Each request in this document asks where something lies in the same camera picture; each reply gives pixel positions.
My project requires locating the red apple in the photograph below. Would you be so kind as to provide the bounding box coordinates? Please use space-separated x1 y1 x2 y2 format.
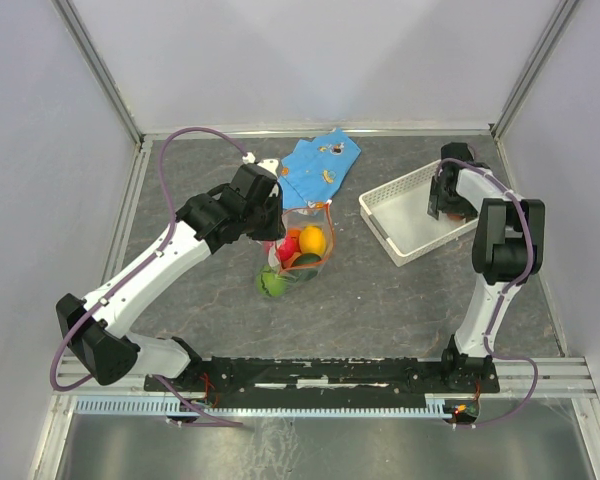
276 236 299 263

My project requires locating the clear zip top bag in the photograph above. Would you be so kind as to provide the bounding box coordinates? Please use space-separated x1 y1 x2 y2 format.
255 201 335 298

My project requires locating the yellow lemon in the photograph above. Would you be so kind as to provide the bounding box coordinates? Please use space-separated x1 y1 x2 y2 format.
298 225 327 256

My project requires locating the dark green avocado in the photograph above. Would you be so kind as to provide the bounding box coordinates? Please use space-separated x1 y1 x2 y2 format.
290 253 322 282

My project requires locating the green watermelon ball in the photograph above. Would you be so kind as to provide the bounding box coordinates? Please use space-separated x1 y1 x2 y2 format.
255 266 287 298

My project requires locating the brown kiwi fruit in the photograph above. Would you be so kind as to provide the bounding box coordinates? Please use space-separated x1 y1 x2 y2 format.
445 214 467 223

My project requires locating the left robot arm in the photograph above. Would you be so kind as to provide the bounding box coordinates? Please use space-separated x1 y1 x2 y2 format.
56 159 284 390

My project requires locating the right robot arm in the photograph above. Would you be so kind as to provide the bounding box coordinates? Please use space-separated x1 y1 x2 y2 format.
427 142 545 391

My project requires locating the white plastic basket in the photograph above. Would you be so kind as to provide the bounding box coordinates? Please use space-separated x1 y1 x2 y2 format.
359 161 477 267

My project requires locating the blue patterned cloth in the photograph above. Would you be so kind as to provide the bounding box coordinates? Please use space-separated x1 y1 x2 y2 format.
279 129 361 210

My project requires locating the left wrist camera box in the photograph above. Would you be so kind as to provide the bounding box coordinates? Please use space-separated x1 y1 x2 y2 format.
256 159 281 178

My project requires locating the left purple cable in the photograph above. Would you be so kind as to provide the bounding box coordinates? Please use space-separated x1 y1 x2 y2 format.
51 127 256 429

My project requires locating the purple cable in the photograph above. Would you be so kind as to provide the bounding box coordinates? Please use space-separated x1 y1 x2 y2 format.
437 144 539 429
51 127 256 429

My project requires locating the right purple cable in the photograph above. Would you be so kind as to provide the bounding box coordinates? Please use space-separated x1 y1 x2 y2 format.
437 144 539 429

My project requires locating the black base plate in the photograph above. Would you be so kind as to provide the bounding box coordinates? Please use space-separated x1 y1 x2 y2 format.
169 357 500 410

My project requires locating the blue cable duct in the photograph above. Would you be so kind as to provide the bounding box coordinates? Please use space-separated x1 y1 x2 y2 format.
74 394 456 419

